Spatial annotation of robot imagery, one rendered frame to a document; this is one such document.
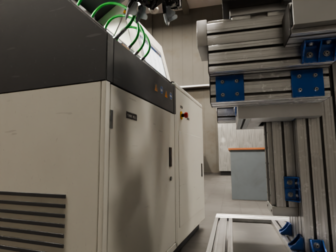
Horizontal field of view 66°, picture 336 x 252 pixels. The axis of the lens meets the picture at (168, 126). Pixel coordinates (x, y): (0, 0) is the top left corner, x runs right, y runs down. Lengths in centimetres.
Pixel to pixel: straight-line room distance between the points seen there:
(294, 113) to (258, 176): 266
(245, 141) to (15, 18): 750
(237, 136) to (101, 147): 749
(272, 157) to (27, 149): 90
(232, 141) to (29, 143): 746
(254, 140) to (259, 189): 471
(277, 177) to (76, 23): 91
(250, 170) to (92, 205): 291
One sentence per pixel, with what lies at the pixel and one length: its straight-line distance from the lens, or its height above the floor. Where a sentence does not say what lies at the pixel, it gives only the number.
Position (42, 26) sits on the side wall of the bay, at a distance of 110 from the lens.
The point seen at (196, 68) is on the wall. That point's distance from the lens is 1026.
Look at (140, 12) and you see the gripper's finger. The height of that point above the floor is 124.
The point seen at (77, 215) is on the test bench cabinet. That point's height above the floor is 37.
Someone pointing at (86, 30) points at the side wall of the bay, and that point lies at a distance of 96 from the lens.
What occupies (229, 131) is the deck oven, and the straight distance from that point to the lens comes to 820.
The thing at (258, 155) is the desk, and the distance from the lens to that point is 357.
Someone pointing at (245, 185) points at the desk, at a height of 18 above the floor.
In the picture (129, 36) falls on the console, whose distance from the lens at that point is 175.
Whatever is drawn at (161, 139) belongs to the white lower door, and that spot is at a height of 63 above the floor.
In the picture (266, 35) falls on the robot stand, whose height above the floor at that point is 91.
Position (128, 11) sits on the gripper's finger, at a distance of 130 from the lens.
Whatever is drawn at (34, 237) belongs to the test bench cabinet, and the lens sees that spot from 101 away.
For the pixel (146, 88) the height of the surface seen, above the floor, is 84.
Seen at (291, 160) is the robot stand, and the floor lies 53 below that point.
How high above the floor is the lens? 54
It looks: 7 degrees up
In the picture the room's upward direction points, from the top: straight up
